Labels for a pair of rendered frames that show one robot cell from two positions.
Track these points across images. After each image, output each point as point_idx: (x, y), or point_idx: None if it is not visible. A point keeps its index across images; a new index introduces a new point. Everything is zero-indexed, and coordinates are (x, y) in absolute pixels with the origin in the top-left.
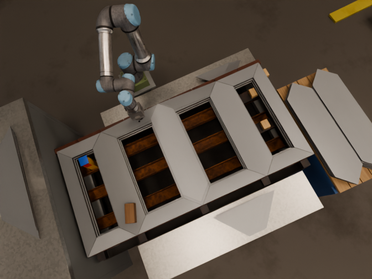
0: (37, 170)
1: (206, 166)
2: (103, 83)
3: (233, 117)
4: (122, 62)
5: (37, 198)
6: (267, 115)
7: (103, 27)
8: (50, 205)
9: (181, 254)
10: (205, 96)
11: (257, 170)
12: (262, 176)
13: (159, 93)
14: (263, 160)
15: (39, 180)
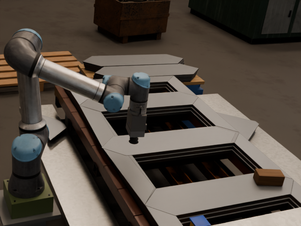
0: (242, 225)
1: None
2: (116, 90)
3: None
4: (33, 145)
5: (291, 223)
6: None
7: (40, 54)
8: (296, 208)
9: (297, 171)
10: (100, 114)
11: (193, 99)
12: (199, 98)
13: (62, 180)
14: (182, 95)
15: (260, 223)
